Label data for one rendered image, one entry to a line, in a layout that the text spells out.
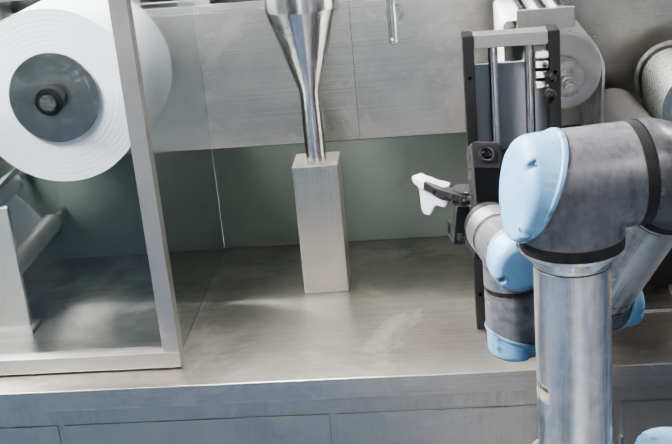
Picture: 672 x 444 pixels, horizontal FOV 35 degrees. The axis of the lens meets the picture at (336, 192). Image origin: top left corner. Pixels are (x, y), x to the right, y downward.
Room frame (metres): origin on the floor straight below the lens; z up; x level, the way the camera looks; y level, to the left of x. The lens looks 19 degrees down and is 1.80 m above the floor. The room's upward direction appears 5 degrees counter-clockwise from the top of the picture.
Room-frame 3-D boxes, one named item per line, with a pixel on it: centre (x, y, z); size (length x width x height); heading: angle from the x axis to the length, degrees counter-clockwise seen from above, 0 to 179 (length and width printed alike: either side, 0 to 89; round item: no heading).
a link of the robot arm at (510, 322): (1.36, -0.25, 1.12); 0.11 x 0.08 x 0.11; 96
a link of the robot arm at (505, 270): (1.36, -0.23, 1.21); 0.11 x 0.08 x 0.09; 6
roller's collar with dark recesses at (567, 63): (1.85, -0.42, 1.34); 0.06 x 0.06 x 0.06; 85
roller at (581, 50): (2.00, -0.44, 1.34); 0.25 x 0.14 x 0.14; 175
